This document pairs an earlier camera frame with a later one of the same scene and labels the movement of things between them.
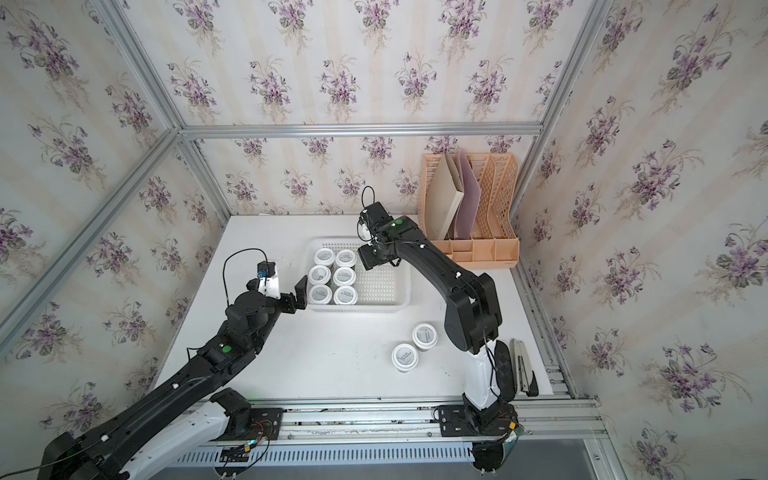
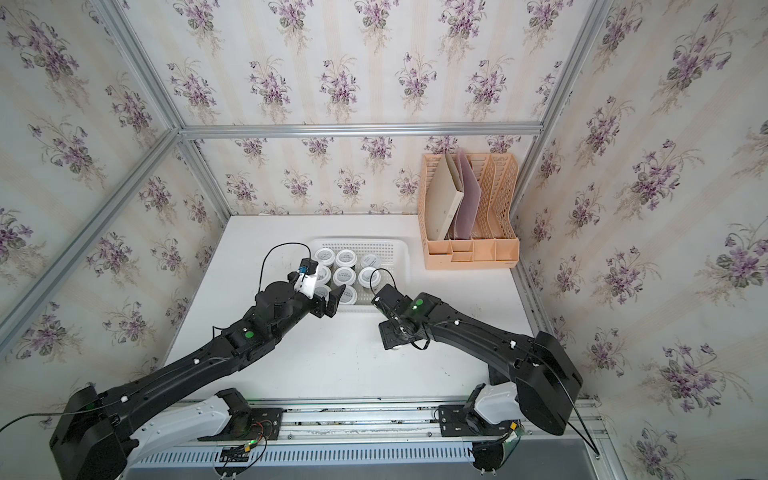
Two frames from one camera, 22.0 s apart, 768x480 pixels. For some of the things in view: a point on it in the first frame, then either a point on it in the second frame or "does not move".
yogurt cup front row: (319, 274) does not move
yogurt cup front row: (344, 276) does not move
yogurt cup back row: (320, 294) does not move
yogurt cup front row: (404, 357) to (367, 280)
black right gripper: (365, 258) to (387, 340)
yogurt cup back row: (345, 295) does not move
